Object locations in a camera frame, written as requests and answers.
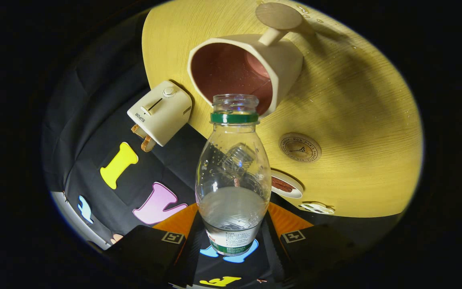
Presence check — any beige cup with wooden handle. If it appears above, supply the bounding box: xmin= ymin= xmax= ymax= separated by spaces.
xmin=187 ymin=2 xmax=316 ymax=119

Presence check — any round cork coaster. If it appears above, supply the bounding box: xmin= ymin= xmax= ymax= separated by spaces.
xmin=279 ymin=133 xmax=322 ymax=163

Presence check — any white round plate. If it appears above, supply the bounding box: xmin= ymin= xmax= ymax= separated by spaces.
xmin=270 ymin=169 xmax=304 ymax=199

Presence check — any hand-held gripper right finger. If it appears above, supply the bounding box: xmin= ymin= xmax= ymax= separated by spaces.
xmin=261 ymin=202 xmax=370 ymax=287

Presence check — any white divided condiment tray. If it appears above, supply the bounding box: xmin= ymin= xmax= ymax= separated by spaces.
xmin=299 ymin=202 xmax=335 ymax=215

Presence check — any clear plastic juice bottle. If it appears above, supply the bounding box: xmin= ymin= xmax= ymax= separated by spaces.
xmin=195 ymin=94 xmax=272 ymax=256

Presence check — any wooden table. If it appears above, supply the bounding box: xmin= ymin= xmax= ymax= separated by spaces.
xmin=142 ymin=0 xmax=424 ymax=218

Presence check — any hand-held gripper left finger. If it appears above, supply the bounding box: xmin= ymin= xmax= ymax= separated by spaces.
xmin=103 ymin=203 xmax=204 ymax=288

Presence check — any brown meat patty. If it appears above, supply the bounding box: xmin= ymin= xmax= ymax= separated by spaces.
xmin=272 ymin=177 xmax=296 ymax=193

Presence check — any white toaster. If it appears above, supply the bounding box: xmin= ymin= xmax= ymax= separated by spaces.
xmin=127 ymin=80 xmax=193 ymax=147

